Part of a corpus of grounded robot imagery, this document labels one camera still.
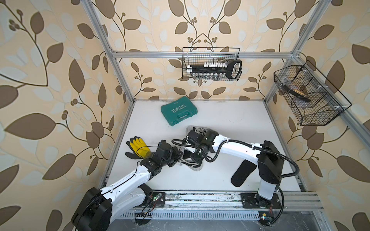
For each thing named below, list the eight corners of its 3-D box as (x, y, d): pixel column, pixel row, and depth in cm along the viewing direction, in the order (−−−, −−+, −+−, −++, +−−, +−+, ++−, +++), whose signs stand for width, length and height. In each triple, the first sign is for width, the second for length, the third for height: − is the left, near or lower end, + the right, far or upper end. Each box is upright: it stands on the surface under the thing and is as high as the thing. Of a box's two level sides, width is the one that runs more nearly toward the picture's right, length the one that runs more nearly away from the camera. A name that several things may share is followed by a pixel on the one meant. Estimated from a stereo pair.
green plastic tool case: (172, 127, 106) (171, 123, 102) (160, 111, 117) (159, 106, 112) (198, 114, 115) (198, 109, 110) (185, 100, 125) (185, 95, 121)
